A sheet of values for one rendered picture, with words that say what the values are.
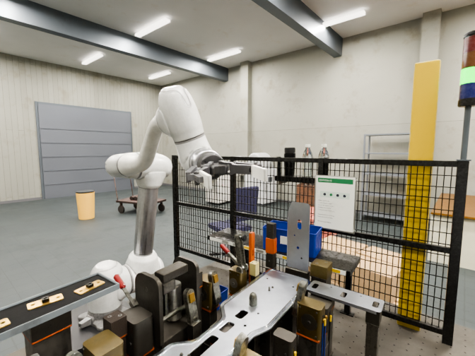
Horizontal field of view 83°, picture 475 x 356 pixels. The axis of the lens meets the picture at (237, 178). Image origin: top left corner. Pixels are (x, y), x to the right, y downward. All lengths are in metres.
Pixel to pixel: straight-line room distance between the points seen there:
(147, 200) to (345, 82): 6.66
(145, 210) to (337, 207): 1.03
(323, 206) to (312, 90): 6.43
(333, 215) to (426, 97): 0.72
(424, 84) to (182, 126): 1.15
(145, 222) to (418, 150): 1.38
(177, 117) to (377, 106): 6.64
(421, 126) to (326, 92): 6.26
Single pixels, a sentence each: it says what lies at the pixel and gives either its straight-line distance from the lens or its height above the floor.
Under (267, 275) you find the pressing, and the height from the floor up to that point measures 1.00.
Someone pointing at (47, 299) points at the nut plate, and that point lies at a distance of 1.01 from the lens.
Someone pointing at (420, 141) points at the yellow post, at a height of 1.64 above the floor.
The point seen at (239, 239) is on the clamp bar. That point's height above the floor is 1.20.
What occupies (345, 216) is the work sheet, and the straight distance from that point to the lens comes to 1.58.
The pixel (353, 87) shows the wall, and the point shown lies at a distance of 7.49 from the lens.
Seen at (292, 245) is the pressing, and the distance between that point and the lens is 1.42.
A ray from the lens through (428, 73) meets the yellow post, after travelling 1.57.
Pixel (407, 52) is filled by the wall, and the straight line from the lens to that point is 7.38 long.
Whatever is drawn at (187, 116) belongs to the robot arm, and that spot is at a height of 1.70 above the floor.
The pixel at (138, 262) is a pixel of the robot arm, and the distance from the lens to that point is 1.56.
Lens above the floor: 1.60
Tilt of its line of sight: 6 degrees down
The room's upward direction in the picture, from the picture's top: straight up
